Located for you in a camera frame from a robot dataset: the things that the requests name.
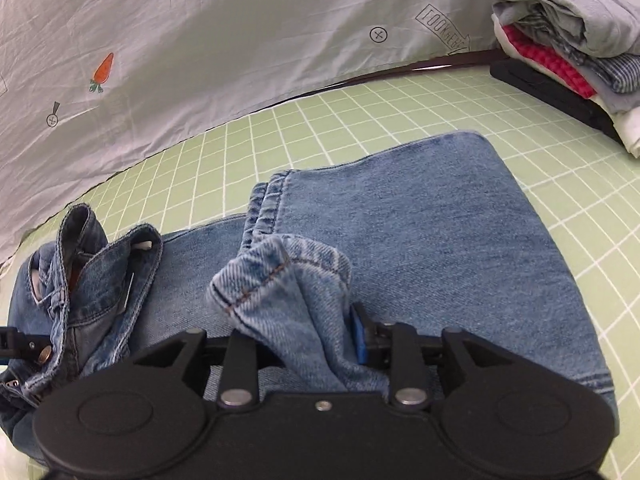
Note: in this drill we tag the blue denim jeans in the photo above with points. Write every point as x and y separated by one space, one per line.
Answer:
440 240

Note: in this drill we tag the green grid mat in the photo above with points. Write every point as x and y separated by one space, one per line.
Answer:
575 170

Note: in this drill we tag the white carrot-print sheet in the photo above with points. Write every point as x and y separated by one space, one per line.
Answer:
225 45

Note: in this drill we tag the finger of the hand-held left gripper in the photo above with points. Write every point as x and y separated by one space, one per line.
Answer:
17 342

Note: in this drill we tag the black board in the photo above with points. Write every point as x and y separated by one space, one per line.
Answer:
550 91

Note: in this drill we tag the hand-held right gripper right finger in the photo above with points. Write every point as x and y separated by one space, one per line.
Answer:
359 340

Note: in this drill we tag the stack of folded clothes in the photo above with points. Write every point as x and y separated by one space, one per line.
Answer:
627 127

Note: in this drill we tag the grey folded garment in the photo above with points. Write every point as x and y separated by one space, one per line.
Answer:
575 5

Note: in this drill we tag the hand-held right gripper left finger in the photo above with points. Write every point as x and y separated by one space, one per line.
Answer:
240 357

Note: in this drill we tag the pink checked folded cloth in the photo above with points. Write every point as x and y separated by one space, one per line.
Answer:
547 62

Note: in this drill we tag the blue striped folded garment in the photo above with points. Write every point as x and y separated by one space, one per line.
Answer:
617 70

